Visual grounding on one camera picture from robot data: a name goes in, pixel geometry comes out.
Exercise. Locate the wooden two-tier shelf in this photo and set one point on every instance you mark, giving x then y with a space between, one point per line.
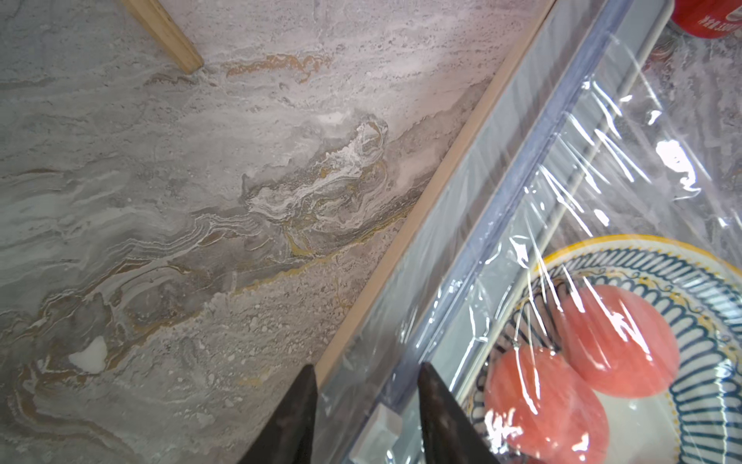
160 25

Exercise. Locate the cream plastic wrap dispenser box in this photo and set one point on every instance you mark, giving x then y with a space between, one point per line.
445 288

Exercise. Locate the red soda can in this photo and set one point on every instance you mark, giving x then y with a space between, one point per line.
707 19

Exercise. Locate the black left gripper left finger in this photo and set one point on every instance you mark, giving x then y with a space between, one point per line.
288 436

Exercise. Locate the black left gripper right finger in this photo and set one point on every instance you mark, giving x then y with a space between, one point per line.
448 437

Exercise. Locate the striped plate of peaches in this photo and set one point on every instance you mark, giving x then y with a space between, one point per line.
619 349

